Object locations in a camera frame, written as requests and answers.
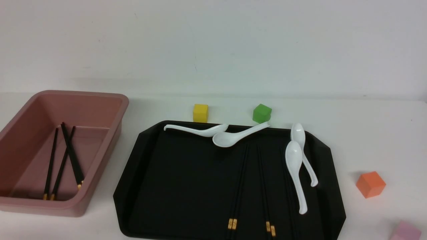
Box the black chopstick gold band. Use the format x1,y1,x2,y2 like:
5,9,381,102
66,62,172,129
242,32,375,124
229,144,249,240
261,151,276,240
257,145,272,240
225,144,249,240

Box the white ceramic soup spoon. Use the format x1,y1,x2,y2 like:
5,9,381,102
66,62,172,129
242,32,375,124
163,124,229,138
284,140,308,215
212,122,270,148
290,123,318,187

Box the yellow cube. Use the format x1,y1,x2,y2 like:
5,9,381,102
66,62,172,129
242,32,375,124
193,104,209,123

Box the green cube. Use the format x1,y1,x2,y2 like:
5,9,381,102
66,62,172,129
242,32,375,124
252,104,273,124

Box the black serving tray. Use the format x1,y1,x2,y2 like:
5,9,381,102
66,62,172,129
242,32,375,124
113,120,346,240

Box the black chopstick in bin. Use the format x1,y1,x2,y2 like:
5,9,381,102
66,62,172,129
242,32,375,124
49,146,68,201
60,123,82,190
43,128,59,200
62,122,84,186

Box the orange cube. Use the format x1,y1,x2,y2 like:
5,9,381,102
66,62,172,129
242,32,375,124
356,171,386,198

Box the pink plastic bin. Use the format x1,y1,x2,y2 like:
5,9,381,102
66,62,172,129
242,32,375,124
0,91,129,217

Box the pink cube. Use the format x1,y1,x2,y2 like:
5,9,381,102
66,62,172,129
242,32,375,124
389,221,422,240

